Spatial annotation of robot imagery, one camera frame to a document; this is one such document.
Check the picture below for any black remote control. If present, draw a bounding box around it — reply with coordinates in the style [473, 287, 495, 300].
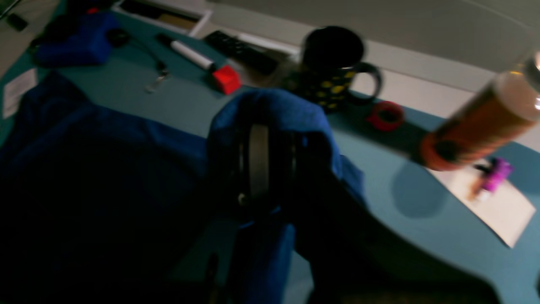
[204, 30, 278, 76]

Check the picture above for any red tape roll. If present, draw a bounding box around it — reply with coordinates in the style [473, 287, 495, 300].
[366, 100, 405, 132]

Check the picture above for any carabiner with black lanyard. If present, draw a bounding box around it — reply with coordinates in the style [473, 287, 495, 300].
[105, 28, 170, 93]

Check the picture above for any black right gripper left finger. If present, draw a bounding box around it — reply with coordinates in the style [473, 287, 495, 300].
[160, 122, 270, 304]

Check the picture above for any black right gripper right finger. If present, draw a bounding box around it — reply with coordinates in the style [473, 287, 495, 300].
[270, 131, 499, 304]

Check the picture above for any white black marker pen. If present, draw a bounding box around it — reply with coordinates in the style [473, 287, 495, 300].
[156, 33, 216, 72]

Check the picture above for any dark blue t-shirt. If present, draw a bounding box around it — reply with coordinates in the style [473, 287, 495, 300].
[1, 71, 340, 304]

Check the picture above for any black mug gold pattern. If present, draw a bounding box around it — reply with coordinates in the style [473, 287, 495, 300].
[283, 26, 383, 114]

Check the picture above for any white square paper leaflet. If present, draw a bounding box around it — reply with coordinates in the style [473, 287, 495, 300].
[2, 68, 38, 119]

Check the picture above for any red orange cube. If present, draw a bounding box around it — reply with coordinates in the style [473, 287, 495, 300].
[211, 65, 242, 95]

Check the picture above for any white paper card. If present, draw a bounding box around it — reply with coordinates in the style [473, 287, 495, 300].
[427, 166, 536, 248]

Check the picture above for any blue plastic case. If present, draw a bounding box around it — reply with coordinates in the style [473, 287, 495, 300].
[32, 12, 120, 68]

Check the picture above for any orange plastic bottle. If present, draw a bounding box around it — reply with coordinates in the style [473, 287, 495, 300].
[420, 51, 540, 171]

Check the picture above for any pink small clip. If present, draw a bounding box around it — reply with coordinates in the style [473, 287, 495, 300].
[467, 157, 513, 201]

